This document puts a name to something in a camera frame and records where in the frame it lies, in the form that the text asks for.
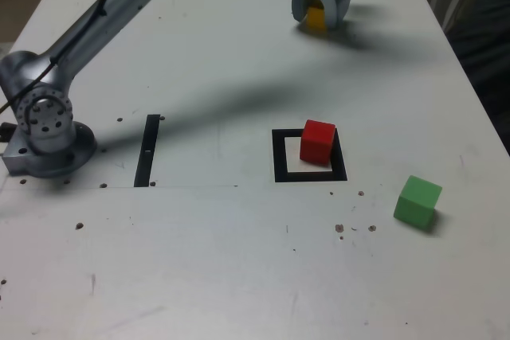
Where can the yellow cube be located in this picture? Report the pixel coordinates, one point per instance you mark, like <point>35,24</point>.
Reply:
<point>316,19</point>

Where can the red cube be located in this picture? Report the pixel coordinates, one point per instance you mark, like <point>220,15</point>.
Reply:
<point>316,145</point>

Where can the green cube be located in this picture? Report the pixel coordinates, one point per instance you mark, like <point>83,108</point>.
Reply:
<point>416,204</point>

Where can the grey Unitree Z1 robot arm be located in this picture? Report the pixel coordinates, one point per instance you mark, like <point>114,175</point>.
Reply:
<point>79,37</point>

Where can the black tape square outline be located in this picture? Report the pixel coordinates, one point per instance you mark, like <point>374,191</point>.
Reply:
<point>279,157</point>

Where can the black tape strip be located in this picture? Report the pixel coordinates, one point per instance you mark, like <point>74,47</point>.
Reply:
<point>145,157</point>

